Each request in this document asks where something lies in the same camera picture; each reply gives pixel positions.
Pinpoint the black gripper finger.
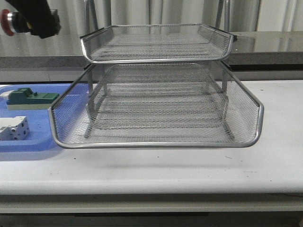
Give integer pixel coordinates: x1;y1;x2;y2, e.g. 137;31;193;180
7;0;61;39

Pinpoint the red emergency stop button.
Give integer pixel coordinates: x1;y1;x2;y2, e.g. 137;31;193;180
0;9;31;36

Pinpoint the mesh rack tray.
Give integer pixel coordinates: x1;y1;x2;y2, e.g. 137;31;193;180
49;61;264;148
87;82;229;130
80;24;237;64

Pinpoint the green terminal block component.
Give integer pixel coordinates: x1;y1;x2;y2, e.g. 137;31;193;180
0;87;59;110

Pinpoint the blue plastic tray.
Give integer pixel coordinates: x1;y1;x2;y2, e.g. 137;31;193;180
0;83;88;162

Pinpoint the white circuit breaker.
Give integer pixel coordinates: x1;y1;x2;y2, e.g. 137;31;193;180
0;116;30;141

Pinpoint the pale pleated curtain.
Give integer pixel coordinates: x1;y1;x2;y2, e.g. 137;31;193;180
0;0;303;57

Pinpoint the grey stone counter ledge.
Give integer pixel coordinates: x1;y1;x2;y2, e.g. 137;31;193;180
0;31;303;84

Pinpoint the grey wire rack frame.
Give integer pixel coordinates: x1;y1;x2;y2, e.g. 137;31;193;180
81;5;237;144

